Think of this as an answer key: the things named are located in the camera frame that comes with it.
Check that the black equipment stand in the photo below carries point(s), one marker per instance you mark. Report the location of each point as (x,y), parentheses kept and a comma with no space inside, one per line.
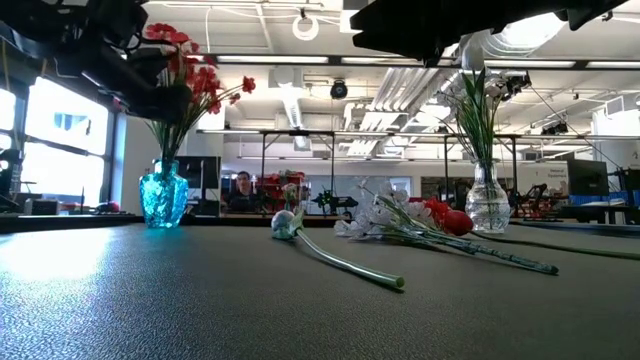
(10,170)

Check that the black red background robot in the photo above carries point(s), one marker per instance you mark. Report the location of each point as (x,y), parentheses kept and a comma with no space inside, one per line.
(535,195)

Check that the blue glass vase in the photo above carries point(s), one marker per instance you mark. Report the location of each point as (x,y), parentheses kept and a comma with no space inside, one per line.
(162,200)

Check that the clear glass vase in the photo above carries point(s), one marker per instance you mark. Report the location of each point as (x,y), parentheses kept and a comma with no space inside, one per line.
(487,205)

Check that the person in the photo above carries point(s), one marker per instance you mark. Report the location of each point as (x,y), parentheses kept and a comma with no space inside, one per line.
(243,185)

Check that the blue storage bins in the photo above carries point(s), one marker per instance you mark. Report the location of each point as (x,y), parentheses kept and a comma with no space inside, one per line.
(620,198)

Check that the red artificial flower bunch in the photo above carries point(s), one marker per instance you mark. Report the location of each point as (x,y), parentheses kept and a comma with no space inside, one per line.
(160,31)
(248,84)
(436,207)

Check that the white door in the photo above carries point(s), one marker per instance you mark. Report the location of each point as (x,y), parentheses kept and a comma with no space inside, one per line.
(402,181)

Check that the white ceiling duct pipe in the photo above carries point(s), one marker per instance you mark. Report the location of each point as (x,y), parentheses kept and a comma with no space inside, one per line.
(292,107)

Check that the white wall box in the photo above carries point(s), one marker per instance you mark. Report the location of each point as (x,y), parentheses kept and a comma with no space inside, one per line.
(210,122)

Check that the red artificial rose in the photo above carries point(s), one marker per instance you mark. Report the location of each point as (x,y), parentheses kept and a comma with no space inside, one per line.
(457,222)

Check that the black background robot arm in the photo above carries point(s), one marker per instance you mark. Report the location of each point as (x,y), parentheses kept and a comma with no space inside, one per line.
(330,201)

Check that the bright window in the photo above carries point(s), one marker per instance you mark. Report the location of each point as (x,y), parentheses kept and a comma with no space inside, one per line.
(60,165)

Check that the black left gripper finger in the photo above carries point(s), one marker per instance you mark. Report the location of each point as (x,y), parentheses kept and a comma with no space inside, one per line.
(160,105)
(150,57)

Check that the black metal background frame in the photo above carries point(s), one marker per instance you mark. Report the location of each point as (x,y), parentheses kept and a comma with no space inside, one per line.
(263,155)

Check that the black computer monitor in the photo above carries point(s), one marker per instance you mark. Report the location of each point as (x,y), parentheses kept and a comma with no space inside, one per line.
(200,172)
(587,177)

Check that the grey box device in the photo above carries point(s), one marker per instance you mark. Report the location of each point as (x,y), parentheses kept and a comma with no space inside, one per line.
(42,206)

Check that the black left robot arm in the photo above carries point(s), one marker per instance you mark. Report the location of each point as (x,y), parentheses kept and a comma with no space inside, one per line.
(40,20)

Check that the white ceiling pipe bundle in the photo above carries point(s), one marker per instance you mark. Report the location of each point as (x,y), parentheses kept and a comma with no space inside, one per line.
(395,100)

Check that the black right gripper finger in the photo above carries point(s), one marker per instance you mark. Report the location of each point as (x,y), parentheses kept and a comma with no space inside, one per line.
(410,30)

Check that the small red dark object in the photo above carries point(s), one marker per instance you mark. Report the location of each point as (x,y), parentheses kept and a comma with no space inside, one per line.
(107,206)

